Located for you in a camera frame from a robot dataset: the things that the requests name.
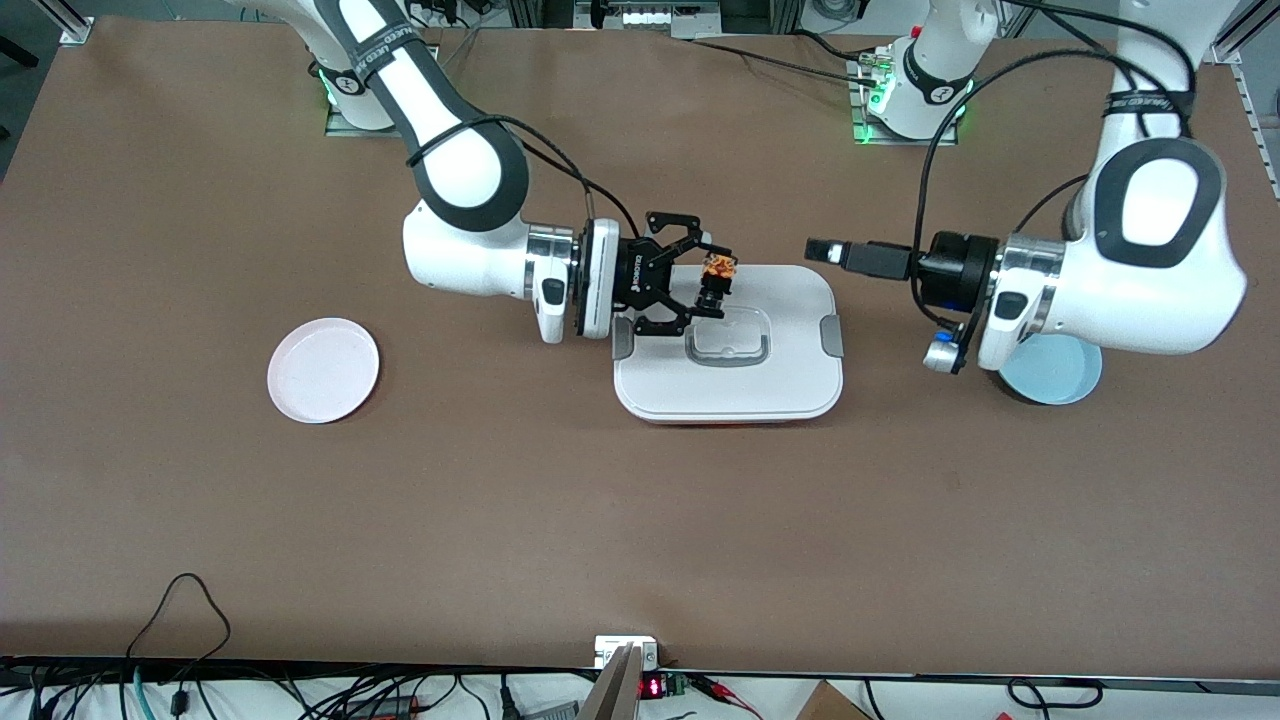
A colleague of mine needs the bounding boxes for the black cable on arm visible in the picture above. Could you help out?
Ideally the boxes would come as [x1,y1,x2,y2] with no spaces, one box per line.
[908,0,1198,333]
[405,114,643,247]

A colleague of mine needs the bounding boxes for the brown cardboard piece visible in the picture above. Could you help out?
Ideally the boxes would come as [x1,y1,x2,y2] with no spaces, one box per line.
[795,682,873,720]

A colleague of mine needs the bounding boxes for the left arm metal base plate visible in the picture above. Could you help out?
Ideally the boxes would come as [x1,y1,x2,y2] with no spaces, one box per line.
[848,45,962,147]

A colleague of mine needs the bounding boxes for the thin black looped cable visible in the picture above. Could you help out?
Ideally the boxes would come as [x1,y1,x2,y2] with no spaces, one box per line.
[125,573,233,693]

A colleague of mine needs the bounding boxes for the pink round plate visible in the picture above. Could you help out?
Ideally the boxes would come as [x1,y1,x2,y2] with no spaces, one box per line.
[267,318,381,424]

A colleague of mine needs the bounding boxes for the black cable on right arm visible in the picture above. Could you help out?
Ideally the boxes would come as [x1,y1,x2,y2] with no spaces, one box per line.
[405,114,643,247]

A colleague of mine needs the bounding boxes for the orange and black switch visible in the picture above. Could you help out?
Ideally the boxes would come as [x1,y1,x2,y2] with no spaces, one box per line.
[697,252,740,319]

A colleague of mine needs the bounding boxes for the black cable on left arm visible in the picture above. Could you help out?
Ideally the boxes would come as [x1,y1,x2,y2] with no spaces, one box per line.
[908,0,1198,333]

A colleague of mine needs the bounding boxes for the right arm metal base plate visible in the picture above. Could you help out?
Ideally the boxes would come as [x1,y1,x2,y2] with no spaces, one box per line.
[324,44,441,137]

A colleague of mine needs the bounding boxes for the black coiled floor cable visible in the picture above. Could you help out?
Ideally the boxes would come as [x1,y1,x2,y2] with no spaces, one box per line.
[1006,677,1107,713]

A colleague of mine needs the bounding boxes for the small white socket block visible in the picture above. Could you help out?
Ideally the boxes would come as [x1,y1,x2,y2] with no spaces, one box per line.
[594,635,659,671]

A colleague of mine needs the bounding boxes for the grey slanted bar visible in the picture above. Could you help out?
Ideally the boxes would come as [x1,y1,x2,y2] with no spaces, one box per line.
[578,645,643,720]

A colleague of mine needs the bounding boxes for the black table edge rail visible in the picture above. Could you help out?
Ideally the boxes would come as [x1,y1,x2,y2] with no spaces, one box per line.
[0,655,1280,694]

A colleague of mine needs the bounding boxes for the black cable across table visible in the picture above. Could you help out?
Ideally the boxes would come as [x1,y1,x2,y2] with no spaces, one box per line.
[690,30,883,87]

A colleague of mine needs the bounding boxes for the white box with grey clips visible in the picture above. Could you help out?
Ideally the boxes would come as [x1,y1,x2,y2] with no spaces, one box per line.
[612,264,844,426]

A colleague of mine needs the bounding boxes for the light blue round plate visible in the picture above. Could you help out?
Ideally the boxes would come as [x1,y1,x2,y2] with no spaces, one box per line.
[1000,335,1103,406]

